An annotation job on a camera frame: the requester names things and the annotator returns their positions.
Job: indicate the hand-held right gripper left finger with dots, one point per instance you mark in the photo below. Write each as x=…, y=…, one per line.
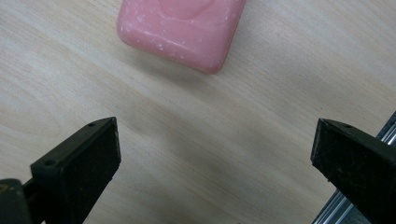
x=81, y=168

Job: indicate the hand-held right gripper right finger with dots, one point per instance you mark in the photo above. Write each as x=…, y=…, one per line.
x=358, y=168

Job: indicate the pink soap bar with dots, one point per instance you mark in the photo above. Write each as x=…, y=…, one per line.
x=183, y=34

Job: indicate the aluminium table edge rail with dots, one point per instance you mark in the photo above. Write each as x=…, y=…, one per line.
x=341, y=208

